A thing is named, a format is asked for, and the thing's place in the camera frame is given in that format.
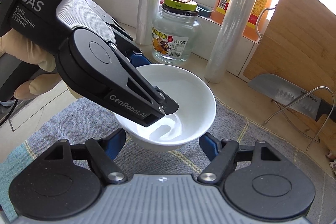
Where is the plastic wrap roll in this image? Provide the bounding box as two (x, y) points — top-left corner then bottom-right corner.
(205, 0), (256, 84)

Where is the grey checked table cloth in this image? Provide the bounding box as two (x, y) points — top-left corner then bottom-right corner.
(1, 98), (335, 223)

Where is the black handled santoku knife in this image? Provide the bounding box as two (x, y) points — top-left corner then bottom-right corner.
(248, 73), (335, 122)

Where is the bamboo cutting board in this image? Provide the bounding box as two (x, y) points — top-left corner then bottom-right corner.
(243, 0), (336, 146)

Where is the small white bowl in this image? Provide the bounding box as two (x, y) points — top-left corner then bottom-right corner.
(114, 64), (217, 152)

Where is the metal wire stand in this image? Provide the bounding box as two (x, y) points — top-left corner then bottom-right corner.
(262, 86), (335, 153)

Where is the clear glass jar green lid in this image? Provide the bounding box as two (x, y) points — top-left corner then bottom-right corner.
(151, 0), (200, 65)

